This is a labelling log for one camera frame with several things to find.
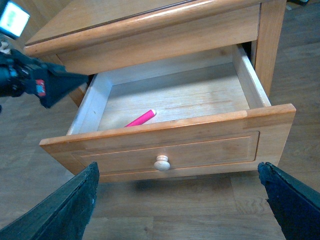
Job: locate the wooden nightstand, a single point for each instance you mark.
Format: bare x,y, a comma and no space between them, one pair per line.
93,36

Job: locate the pink marker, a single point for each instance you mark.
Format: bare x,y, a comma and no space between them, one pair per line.
143,118

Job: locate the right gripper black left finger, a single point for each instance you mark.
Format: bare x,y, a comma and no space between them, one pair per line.
63,215

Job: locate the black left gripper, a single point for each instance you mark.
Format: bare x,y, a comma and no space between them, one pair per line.
50,82

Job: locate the lit screen device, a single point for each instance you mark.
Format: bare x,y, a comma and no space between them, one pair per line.
13,19

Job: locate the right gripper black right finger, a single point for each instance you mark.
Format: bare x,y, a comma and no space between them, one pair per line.
295,205

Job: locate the wooden drawer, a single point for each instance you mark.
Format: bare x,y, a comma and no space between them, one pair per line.
212,116

